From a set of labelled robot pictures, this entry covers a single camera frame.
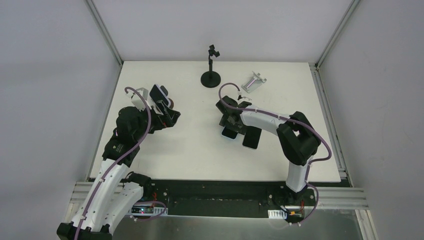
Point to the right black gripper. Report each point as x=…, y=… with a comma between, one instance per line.
x=236, y=129

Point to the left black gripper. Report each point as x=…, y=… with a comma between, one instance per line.
x=166, y=114

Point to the light blue cased phone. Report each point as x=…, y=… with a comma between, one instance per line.
x=228, y=133

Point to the black phone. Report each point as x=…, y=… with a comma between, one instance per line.
x=252, y=137

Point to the black gooseneck phone stand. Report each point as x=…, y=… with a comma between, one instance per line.
x=210, y=78

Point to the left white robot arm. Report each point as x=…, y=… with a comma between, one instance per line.
x=115, y=189

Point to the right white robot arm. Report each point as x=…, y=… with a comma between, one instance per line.
x=295, y=134

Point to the round wooden base stand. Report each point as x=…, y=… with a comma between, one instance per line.
x=166, y=93

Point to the lilac cased phone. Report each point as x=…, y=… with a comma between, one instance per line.
x=156, y=94

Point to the silver metal phone stand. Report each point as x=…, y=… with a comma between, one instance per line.
x=254, y=82

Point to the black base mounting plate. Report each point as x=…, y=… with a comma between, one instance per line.
x=232, y=199

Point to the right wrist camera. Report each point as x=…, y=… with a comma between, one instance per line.
x=243, y=98

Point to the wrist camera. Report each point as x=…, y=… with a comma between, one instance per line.
x=243, y=98
x=139, y=102

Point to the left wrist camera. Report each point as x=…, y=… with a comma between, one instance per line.
x=139, y=102

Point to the left white cable duct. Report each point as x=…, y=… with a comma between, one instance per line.
x=147, y=211

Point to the white cable duct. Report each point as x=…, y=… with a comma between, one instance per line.
x=277, y=214
x=147, y=211

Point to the right white cable duct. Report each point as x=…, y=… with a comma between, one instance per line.
x=277, y=214

